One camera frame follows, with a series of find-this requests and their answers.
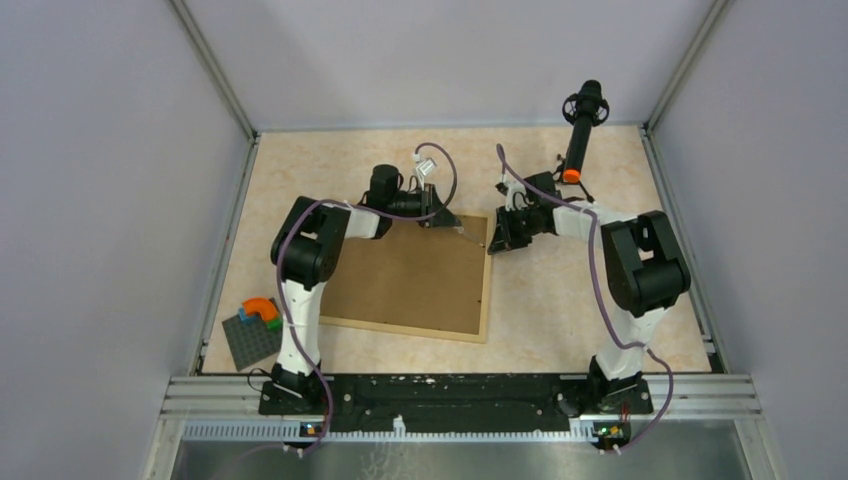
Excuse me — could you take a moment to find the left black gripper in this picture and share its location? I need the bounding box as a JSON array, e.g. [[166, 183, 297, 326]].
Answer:
[[388, 184, 461, 229]]

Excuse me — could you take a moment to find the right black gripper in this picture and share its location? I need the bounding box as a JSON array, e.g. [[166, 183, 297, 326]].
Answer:
[[488, 206, 539, 256]]

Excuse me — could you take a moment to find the wooden picture frame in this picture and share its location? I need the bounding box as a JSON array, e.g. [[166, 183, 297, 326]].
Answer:
[[320, 213, 494, 343]]

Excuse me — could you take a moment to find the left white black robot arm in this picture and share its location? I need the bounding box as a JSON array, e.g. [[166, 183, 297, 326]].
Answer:
[[270, 158, 461, 414]]

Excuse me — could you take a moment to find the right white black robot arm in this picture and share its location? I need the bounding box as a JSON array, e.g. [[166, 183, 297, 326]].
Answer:
[[487, 173, 691, 412]]

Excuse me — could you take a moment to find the black mini tripod stand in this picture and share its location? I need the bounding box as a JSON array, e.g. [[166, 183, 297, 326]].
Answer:
[[549, 92, 596, 205]]

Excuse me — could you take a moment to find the black microphone orange tip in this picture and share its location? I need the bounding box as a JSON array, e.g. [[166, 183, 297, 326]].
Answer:
[[562, 79, 610, 184]]

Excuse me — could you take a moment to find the green lego brick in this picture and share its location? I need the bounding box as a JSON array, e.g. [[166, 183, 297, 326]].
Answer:
[[266, 317, 283, 331]]

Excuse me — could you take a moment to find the orange curved toy block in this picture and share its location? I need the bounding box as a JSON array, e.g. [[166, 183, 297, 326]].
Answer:
[[240, 297, 279, 324]]

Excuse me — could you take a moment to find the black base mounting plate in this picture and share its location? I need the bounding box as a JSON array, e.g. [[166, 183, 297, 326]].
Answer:
[[258, 373, 654, 434]]

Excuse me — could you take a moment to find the blue lego brick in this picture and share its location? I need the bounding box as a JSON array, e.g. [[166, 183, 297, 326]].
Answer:
[[238, 308, 256, 324]]

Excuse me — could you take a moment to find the grey lego baseplate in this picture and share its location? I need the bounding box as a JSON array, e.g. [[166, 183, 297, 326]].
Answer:
[[222, 316, 282, 371]]

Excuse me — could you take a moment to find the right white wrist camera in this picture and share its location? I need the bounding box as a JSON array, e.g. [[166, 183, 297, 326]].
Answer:
[[496, 173, 528, 211]]

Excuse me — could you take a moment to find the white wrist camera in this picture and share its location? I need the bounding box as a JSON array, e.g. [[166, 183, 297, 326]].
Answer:
[[413, 153, 437, 189], [496, 173, 528, 211]]

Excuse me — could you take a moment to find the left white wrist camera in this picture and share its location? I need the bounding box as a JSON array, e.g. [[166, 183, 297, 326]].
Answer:
[[413, 153, 437, 189]]

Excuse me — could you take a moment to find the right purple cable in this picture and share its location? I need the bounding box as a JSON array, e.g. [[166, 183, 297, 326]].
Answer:
[[495, 142, 676, 458]]

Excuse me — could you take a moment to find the purple cable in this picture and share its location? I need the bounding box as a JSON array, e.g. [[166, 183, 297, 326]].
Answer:
[[495, 142, 676, 458], [274, 141, 460, 460]]

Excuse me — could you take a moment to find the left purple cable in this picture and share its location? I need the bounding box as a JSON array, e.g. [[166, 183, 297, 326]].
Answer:
[[274, 141, 460, 460]]

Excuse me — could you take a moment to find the aluminium front rail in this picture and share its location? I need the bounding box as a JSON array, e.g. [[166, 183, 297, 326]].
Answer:
[[160, 374, 762, 448]]

